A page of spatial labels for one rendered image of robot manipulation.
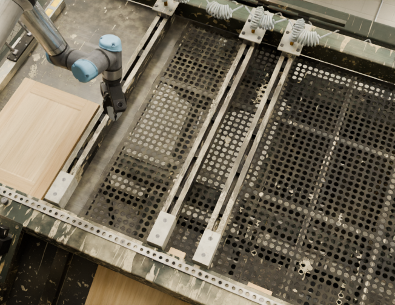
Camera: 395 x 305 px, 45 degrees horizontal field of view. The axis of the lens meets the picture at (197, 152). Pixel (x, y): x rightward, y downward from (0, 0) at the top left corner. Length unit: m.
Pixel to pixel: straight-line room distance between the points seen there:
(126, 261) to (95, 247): 0.13
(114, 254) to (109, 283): 0.30
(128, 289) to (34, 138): 0.73
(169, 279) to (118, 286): 0.37
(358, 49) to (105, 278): 1.46
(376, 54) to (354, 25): 0.55
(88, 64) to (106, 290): 0.95
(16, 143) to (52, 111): 0.20
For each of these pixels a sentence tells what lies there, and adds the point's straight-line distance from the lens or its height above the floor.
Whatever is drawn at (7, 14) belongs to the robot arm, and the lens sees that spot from 1.36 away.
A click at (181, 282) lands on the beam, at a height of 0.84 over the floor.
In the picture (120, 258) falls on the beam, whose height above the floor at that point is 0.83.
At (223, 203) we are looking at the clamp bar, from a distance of 1.83.
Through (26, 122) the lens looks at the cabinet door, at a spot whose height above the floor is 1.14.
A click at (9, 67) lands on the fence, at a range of 2.34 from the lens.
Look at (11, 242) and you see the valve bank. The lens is 1.96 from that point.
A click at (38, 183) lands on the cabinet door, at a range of 2.01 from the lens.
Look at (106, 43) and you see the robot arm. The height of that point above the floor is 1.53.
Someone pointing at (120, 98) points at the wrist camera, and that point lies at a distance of 1.76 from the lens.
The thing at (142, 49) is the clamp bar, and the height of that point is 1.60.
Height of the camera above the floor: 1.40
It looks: 4 degrees down
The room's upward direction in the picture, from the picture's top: 20 degrees clockwise
